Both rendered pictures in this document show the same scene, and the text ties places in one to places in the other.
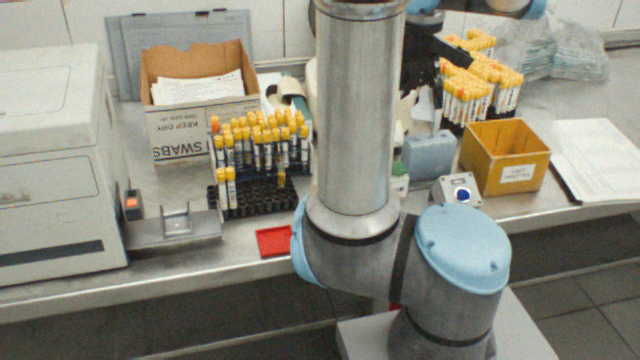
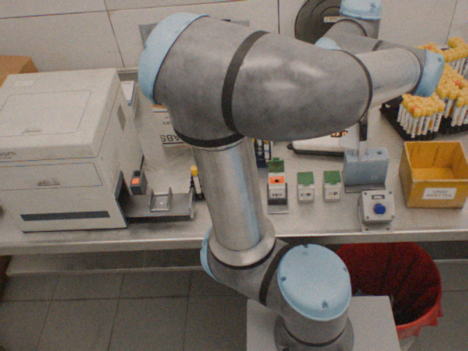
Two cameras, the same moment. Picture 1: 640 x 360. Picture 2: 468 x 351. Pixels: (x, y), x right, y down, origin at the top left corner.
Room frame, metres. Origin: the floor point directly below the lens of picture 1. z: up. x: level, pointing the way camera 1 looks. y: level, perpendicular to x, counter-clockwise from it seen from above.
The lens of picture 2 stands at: (0.07, -0.23, 1.83)
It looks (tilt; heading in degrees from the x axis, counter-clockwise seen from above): 46 degrees down; 23
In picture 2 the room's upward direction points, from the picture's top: 8 degrees counter-clockwise
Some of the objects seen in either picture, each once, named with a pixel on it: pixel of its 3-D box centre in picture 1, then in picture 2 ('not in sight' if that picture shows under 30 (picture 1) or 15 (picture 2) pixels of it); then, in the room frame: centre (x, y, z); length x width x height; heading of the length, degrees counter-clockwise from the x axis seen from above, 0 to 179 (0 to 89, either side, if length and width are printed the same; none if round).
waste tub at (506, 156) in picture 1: (502, 156); (433, 174); (0.97, -0.38, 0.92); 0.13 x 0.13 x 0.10; 13
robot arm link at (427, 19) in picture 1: (425, 8); not in sight; (0.94, -0.17, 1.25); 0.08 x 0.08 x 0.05
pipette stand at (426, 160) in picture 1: (427, 158); (364, 168); (0.96, -0.22, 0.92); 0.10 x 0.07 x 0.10; 107
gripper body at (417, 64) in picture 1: (414, 52); not in sight; (0.94, -0.16, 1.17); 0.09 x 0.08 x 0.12; 108
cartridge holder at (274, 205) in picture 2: not in sight; (277, 195); (0.85, -0.02, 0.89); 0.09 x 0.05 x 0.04; 14
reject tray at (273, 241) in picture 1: (276, 240); not in sight; (0.75, 0.08, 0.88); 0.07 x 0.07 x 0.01; 16
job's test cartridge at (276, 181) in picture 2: not in sight; (276, 188); (0.85, -0.02, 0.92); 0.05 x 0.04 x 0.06; 14
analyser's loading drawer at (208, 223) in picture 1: (164, 225); (152, 203); (0.74, 0.27, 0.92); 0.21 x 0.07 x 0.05; 106
